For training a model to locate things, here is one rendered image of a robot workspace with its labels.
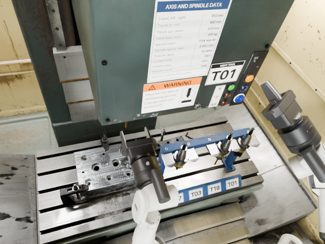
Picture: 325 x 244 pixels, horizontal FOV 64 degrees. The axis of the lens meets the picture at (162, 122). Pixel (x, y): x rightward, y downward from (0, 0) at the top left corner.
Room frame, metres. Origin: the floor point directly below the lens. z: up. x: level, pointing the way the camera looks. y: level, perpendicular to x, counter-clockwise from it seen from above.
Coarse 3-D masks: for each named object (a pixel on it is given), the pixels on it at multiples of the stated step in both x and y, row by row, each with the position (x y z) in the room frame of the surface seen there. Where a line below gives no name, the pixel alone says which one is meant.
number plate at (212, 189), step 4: (212, 184) 0.67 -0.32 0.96; (216, 184) 0.67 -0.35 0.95; (220, 184) 0.68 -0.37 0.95; (208, 188) 0.65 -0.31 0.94; (212, 188) 0.65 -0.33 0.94; (216, 188) 0.66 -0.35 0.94; (220, 188) 0.67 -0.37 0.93; (208, 192) 0.63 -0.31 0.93; (212, 192) 0.64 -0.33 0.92; (216, 192) 0.65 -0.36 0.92
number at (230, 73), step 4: (228, 68) 0.56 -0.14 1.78; (232, 68) 0.56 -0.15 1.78; (236, 68) 0.57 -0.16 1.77; (224, 72) 0.55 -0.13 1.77; (228, 72) 0.56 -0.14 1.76; (232, 72) 0.57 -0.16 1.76; (236, 72) 0.57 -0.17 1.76; (220, 76) 0.55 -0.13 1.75; (224, 76) 0.56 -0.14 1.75; (228, 76) 0.56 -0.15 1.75; (232, 76) 0.57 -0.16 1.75; (220, 80) 0.55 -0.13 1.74; (224, 80) 0.56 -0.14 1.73
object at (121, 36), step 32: (96, 0) 0.41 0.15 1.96; (128, 0) 0.44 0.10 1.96; (256, 0) 0.56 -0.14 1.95; (288, 0) 0.60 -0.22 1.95; (96, 32) 0.41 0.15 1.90; (128, 32) 0.44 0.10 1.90; (224, 32) 0.54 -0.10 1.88; (256, 32) 0.58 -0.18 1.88; (96, 64) 0.41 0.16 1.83; (128, 64) 0.44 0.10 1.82; (96, 96) 0.42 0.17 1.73; (128, 96) 0.44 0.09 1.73
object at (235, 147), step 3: (234, 138) 0.79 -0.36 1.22; (231, 141) 0.77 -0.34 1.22; (234, 141) 0.77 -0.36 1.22; (231, 144) 0.75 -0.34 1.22; (234, 144) 0.76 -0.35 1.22; (237, 144) 0.76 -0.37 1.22; (231, 147) 0.74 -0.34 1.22; (234, 147) 0.74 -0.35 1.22; (237, 147) 0.74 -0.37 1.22; (240, 147) 0.75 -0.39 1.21; (231, 150) 0.72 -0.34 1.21; (234, 150) 0.72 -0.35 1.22; (237, 150) 0.73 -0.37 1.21
